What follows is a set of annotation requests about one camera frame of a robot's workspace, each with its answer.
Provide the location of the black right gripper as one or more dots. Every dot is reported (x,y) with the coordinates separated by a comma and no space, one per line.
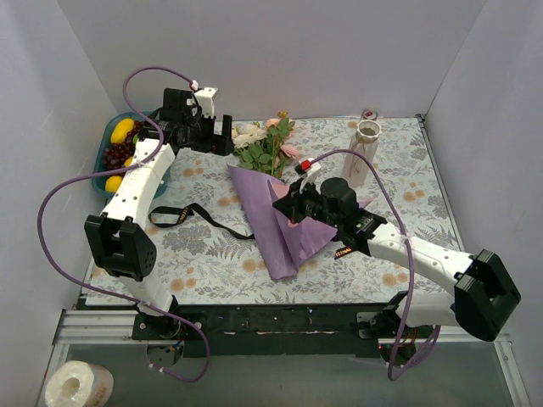
(295,206)

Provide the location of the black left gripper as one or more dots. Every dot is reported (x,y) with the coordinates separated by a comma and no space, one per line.
(213,138)

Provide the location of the artificial flower bouquet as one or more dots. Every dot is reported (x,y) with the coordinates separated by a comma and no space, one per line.
(264,147)

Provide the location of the purple pink wrapping paper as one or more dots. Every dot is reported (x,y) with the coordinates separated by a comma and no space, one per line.
(283,246)

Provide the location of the black ribbon gold lettering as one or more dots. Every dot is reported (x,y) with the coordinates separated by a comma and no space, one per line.
(183,214)

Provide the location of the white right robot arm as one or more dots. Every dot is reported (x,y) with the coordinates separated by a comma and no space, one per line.
(478,294)

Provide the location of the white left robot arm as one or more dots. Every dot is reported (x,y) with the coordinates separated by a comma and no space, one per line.
(117,237)

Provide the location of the white ceramic vase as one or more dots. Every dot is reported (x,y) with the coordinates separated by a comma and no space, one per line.
(365,143)

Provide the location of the floral table mat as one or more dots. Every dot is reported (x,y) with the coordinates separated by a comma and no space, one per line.
(202,264)

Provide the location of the yellow mango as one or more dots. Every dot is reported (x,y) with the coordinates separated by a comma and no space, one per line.
(121,131)

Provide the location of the dark red grapes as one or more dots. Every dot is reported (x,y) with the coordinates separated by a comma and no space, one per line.
(117,154)

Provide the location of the yellow lemon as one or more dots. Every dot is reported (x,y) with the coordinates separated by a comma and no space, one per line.
(113,183)

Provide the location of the teal plastic fruit tray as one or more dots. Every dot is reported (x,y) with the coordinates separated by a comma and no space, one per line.
(98,183)

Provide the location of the white tissue roll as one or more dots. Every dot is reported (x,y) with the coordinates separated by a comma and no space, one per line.
(78,383)

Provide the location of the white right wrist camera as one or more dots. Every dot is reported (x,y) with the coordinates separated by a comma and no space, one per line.
(308,170)

